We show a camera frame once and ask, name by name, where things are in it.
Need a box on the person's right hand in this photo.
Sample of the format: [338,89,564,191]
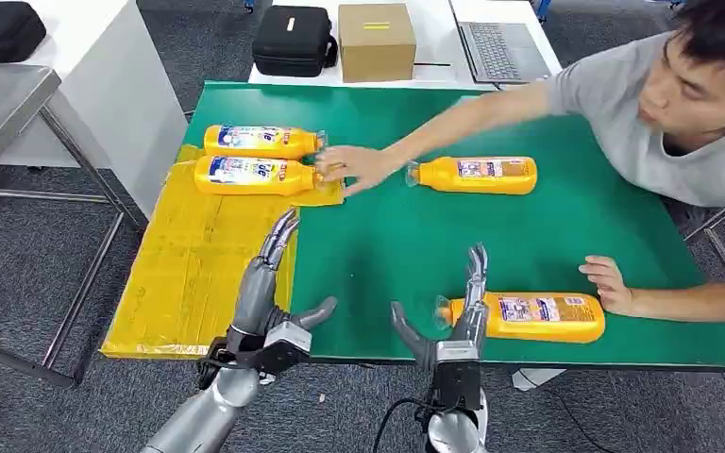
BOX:
[313,144,401,199]

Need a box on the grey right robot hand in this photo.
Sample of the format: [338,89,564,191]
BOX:
[390,243,489,371]

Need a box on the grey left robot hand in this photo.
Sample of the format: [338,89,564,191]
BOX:
[225,207,339,355]

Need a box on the person's left hand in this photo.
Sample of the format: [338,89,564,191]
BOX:
[578,255,635,318]

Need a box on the orange drink bottle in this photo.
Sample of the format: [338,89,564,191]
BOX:
[404,156,539,196]
[194,155,327,197]
[434,292,607,345]
[202,124,329,161]

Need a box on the yellow plastic sheet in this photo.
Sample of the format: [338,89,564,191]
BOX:
[99,143,346,362]

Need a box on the white table foot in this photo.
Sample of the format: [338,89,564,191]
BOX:
[512,367,567,393]

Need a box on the green table mat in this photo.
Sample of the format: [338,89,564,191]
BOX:
[180,79,725,373]

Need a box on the brown cardboard box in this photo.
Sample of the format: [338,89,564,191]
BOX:
[338,2,418,84]

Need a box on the black case with white label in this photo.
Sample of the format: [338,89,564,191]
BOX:
[251,5,339,78]

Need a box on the white desk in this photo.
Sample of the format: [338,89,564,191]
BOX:
[247,0,564,92]

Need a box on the person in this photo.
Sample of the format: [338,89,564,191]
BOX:
[313,0,725,327]

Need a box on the grey laptop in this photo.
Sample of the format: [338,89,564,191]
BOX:
[448,0,554,86]

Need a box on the white panel table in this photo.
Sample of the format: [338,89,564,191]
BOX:
[0,0,190,219]

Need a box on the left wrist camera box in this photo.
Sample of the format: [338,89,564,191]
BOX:
[198,321,313,390]

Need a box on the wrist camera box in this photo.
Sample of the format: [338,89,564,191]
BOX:
[430,340,483,412]
[198,321,313,390]

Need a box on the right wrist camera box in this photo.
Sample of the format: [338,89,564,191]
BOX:
[430,340,483,412]

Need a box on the black cable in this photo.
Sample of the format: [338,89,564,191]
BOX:
[371,396,439,453]

